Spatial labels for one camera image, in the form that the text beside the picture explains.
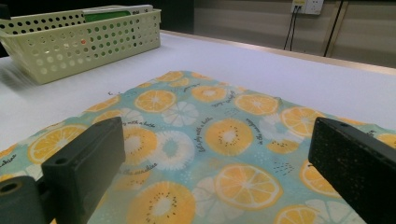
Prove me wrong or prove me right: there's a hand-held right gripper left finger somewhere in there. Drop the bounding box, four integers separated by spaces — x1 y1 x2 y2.
41 116 126 224

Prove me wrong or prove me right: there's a fruit print shopping bag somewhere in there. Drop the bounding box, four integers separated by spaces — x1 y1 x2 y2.
0 70 396 224

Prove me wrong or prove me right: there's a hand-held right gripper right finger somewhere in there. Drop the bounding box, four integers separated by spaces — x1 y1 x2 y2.
307 116 396 224

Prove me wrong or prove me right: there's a cream perforated plastic basket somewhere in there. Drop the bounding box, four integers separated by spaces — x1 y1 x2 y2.
0 4 163 86

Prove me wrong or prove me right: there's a long green white box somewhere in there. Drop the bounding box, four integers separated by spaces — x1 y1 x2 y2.
82 4 154 23

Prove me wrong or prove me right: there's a black wall cable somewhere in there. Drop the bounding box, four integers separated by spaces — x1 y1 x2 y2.
283 6 297 51
289 6 302 52

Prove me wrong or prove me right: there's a white wall socket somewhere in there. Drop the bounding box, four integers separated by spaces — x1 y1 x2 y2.
290 0 325 16

